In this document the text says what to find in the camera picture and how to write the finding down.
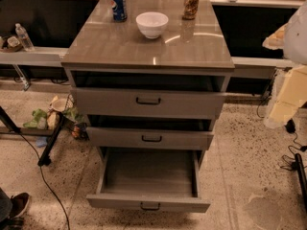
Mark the black stand leg right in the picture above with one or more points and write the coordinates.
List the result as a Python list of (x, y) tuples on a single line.
[(301, 177)]

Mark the grey drawer cabinet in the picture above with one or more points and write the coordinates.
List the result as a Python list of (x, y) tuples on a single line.
[(190, 56)]

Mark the black power adapter with cable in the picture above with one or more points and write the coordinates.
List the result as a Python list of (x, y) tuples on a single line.
[(289, 127)]

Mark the bowl with small items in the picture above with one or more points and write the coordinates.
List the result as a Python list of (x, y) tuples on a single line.
[(9, 44)]

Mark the brown patterned can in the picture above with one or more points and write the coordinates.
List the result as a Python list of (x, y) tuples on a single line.
[(190, 9)]

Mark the blue pepsi can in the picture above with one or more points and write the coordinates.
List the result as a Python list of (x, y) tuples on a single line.
[(119, 10)]

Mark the grey top drawer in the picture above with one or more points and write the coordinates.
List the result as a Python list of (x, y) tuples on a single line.
[(148, 103)]

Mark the black stand leg left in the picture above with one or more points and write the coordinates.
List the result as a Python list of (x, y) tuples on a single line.
[(10, 128)]

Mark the grey middle drawer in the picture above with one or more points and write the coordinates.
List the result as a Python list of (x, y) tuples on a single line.
[(149, 138)]

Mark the black stand leg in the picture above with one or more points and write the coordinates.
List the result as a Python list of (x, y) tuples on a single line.
[(10, 128), (301, 177)]

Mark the clear plastic water bottle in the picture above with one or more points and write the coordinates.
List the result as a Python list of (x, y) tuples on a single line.
[(24, 37)]

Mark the white ceramic bowl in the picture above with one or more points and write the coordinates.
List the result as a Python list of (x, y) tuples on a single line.
[(152, 24)]

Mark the grey bottom drawer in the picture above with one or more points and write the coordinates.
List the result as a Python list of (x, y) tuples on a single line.
[(149, 180)]

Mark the dark shoe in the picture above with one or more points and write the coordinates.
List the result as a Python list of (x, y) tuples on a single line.
[(19, 205)]

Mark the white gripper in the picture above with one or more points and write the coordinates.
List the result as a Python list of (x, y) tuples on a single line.
[(296, 37)]

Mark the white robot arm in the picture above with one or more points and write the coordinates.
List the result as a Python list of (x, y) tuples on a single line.
[(295, 37)]

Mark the grey drawer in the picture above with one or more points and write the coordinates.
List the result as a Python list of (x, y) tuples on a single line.
[(148, 103), (149, 180), (149, 138)]

